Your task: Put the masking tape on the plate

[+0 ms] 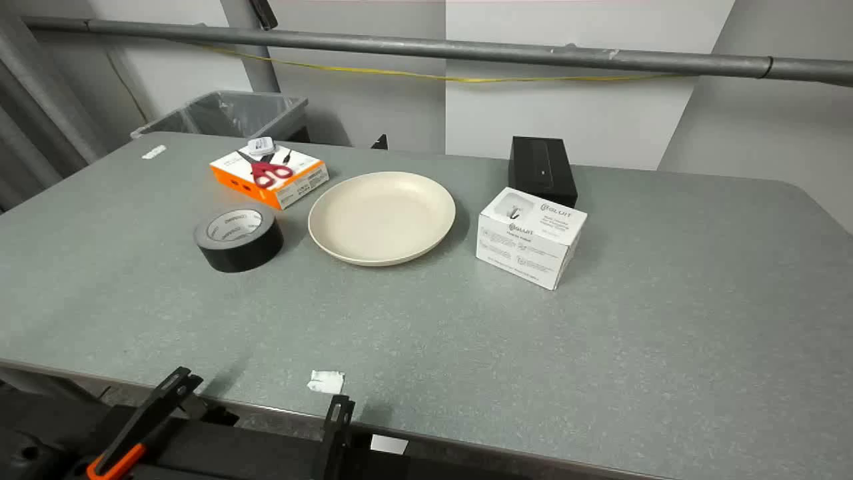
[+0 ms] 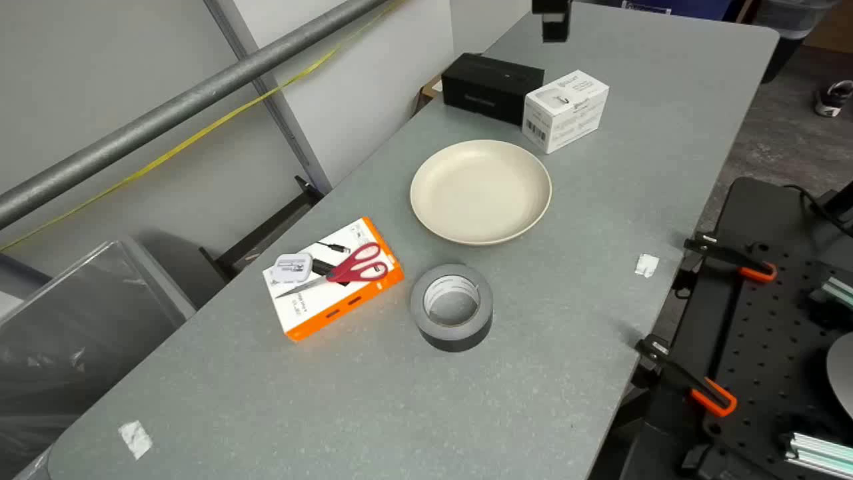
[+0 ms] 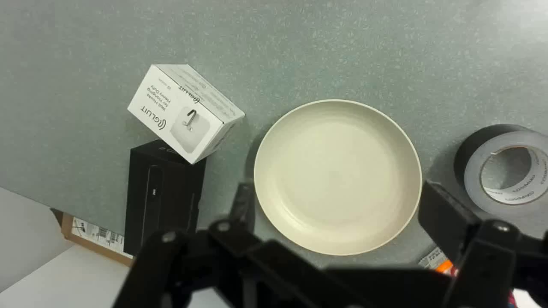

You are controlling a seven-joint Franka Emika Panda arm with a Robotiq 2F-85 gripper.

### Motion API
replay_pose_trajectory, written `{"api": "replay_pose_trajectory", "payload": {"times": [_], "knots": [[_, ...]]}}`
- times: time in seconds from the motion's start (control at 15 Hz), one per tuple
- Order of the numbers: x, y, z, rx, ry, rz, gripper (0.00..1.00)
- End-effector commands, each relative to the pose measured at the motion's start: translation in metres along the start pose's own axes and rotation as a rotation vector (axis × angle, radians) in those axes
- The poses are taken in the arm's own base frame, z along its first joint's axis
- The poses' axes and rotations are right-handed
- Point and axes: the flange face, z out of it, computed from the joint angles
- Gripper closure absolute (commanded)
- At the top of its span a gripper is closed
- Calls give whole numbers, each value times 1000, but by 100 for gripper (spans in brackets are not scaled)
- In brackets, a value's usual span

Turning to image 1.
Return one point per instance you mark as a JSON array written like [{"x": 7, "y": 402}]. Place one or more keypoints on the grey plastic bin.
[{"x": 235, "y": 114}]

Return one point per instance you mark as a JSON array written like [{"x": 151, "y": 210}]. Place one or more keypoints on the white cardboard box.
[{"x": 528, "y": 235}]

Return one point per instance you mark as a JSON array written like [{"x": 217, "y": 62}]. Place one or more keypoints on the white tape piece near edge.
[{"x": 325, "y": 383}]

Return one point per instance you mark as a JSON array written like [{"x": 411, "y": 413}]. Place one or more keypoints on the white label on table edge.
[{"x": 384, "y": 443}]

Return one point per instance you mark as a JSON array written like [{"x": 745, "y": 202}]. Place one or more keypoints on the grey metal pipe rail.
[{"x": 619, "y": 61}]

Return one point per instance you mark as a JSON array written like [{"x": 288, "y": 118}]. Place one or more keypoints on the orange and white box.
[{"x": 308, "y": 174}]

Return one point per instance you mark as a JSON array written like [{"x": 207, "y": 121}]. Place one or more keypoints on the red handled scissors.
[{"x": 267, "y": 173}]

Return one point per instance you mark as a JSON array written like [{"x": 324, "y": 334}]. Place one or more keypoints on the cream round plate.
[{"x": 381, "y": 221}]

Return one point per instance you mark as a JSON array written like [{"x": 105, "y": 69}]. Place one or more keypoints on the orange black clamp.
[{"x": 145, "y": 423}]

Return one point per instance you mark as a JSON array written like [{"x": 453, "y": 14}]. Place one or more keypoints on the white tape piece far corner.
[{"x": 152, "y": 153}]

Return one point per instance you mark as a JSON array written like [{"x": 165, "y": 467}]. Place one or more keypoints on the black masking tape roll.
[{"x": 235, "y": 242}]

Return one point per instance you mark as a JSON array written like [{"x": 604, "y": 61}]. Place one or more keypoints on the black rectangular box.
[{"x": 539, "y": 166}]

